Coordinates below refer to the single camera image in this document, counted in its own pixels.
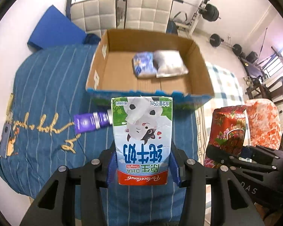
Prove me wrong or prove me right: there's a milk carton with cow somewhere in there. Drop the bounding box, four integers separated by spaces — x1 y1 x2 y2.
111 96 173 186

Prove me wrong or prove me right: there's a purple toothpaste tube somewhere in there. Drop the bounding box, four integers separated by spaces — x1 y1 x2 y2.
73 109 112 134

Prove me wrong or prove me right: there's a red patterned snack bag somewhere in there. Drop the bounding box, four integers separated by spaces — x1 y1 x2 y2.
206 105 246 156

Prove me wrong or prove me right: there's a white soft pillow pack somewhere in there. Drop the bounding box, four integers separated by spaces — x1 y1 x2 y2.
153 50 189 78

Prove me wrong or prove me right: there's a blue tissue pack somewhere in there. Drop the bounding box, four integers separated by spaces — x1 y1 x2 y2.
132 52 157 79

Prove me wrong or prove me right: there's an orange floral blanket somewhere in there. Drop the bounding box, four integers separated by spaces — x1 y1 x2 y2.
245 98 282 150

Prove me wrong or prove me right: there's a dark wooden chair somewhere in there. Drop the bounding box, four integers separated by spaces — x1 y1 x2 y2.
246 76 283 105

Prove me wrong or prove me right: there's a blue striped bedsheet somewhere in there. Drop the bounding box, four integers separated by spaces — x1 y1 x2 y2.
0 45 185 225

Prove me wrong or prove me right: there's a plaid checkered blanket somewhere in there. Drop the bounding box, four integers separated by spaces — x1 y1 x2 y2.
195 61 244 163

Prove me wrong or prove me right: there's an open cardboard box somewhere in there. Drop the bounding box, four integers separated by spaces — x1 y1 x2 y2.
86 29 215 109

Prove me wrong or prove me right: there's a floor barbell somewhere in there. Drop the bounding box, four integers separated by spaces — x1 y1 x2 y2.
209 34 242 57

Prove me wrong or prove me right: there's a white weight bench rack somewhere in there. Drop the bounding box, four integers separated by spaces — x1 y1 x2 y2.
171 0 209 37

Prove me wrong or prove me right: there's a blue foam mat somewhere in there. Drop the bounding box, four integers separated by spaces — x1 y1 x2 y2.
27 5 86 50

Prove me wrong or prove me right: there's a white quilted chair left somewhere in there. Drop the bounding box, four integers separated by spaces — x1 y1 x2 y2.
70 0 118 38

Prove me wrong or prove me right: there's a white quilted chair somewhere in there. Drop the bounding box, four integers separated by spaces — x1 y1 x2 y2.
70 0 118 38
124 0 173 33

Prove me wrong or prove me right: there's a barbell on rack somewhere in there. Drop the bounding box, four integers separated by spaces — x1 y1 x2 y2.
122 0 221 22

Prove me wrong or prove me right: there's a white quilted chair right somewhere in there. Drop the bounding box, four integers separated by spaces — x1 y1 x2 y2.
124 0 173 33

